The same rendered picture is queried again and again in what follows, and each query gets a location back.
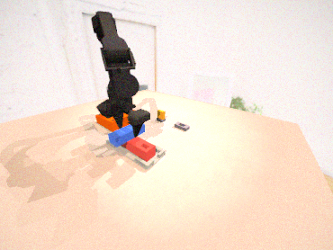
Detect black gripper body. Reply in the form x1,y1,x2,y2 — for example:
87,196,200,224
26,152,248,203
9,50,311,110
110,91,150,125

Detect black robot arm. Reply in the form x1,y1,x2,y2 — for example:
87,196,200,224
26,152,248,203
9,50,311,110
91,11,140,119

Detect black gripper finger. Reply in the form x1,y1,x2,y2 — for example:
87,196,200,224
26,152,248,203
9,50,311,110
113,112,123,129
128,122,144,138

